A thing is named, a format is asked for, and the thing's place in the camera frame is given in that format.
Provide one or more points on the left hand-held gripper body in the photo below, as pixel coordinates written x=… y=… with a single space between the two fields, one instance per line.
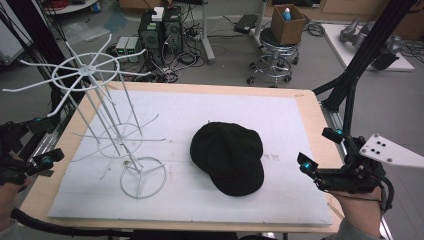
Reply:
x=10 y=170

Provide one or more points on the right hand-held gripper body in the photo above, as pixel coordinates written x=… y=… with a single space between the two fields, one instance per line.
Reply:
x=360 y=176

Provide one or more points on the black newsboy cap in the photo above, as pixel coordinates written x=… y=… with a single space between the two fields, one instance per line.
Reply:
x=226 y=153

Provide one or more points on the person's left hand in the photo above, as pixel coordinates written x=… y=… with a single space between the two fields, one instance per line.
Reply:
x=8 y=200

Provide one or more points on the person's right hand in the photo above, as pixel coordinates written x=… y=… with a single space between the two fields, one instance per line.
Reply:
x=361 y=208

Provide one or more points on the white foam mat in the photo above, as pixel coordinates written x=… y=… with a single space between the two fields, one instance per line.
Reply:
x=266 y=116

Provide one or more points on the black tripod stand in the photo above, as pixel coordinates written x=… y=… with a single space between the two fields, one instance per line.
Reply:
x=370 y=46
x=36 y=33

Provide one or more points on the white floor board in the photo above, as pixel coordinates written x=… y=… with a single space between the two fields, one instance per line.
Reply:
x=336 y=43

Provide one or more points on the chrome rolling stool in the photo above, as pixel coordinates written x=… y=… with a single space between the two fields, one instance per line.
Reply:
x=273 y=63

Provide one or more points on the brown cardboard box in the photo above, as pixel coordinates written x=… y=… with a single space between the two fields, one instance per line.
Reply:
x=288 y=31

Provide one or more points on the small white device green light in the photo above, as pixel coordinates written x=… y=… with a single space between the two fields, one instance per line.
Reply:
x=121 y=45
x=133 y=45

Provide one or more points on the round white table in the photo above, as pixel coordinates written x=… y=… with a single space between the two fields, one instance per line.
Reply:
x=73 y=6

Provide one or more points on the blue bottle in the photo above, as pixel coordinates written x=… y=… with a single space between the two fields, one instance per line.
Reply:
x=286 y=15

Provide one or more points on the white desk leg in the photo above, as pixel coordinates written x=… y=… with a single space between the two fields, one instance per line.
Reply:
x=260 y=23

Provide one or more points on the large black computer tower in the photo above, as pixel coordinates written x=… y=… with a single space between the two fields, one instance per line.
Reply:
x=150 y=36

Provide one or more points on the flat black box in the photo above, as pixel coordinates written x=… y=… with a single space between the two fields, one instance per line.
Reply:
x=246 y=23

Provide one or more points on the white box on tower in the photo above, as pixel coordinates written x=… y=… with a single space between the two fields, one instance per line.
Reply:
x=158 y=14

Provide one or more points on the grey desk leg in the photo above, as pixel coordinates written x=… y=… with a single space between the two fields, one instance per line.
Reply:
x=206 y=36

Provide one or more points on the slim black computer tower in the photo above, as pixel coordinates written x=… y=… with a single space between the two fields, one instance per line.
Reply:
x=173 y=30

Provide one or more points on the aluminium table frame rail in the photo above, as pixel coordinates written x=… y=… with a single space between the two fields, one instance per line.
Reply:
x=335 y=116
x=46 y=140

